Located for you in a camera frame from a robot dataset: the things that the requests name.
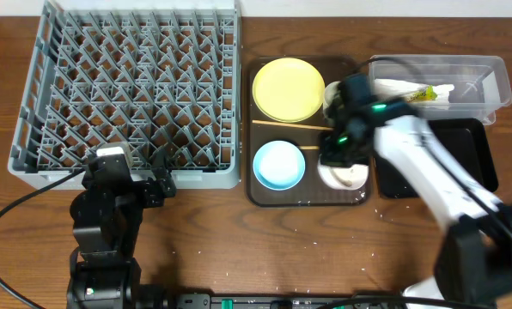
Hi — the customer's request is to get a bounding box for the wrapper waste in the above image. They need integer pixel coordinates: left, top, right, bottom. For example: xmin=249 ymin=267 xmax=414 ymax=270
xmin=374 ymin=79 xmax=454 ymax=104

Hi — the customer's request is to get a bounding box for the dark brown serving tray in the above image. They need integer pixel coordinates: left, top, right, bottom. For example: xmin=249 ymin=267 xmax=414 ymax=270
xmin=243 ymin=58 xmax=372 ymax=208

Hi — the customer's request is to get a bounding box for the yellow plate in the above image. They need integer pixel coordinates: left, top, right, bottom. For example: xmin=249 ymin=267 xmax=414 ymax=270
xmin=252 ymin=58 xmax=325 ymax=123

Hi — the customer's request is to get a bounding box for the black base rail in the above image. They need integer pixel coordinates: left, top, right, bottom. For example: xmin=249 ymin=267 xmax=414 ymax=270
xmin=168 ymin=294 xmax=496 ymax=309

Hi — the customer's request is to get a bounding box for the black waste tray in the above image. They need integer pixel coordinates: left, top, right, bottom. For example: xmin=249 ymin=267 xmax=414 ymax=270
xmin=374 ymin=118 xmax=499 ymax=199

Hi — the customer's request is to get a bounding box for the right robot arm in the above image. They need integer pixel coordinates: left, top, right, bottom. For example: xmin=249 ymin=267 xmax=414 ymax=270
xmin=320 ymin=73 xmax=512 ymax=308

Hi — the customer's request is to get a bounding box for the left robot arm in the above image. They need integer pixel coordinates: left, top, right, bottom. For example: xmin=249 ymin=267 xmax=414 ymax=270
xmin=67 ymin=142 xmax=176 ymax=309

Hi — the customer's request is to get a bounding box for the clear plastic waste bin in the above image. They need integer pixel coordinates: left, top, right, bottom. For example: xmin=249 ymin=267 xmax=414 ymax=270
xmin=369 ymin=54 xmax=512 ymax=125

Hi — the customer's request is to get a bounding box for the upper wooden chopstick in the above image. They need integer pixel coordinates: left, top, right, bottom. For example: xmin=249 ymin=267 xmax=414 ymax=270
xmin=252 ymin=120 xmax=333 ymax=131

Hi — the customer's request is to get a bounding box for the white paper cup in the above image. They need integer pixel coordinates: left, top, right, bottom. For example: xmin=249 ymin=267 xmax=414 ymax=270
xmin=322 ymin=81 xmax=340 ymax=124

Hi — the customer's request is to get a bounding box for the light blue bowl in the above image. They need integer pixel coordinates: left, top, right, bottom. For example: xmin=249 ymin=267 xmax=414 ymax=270
xmin=252 ymin=141 xmax=306 ymax=191

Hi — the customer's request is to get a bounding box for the grey plastic dish rack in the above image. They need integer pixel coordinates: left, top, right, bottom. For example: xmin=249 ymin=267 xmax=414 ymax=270
xmin=8 ymin=1 xmax=241 ymax=190

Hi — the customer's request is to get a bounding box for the white pink-rimmed bowl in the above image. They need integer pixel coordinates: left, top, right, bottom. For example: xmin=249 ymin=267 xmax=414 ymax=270
xmin=317 ymin=163 xmax=369 ymax=191

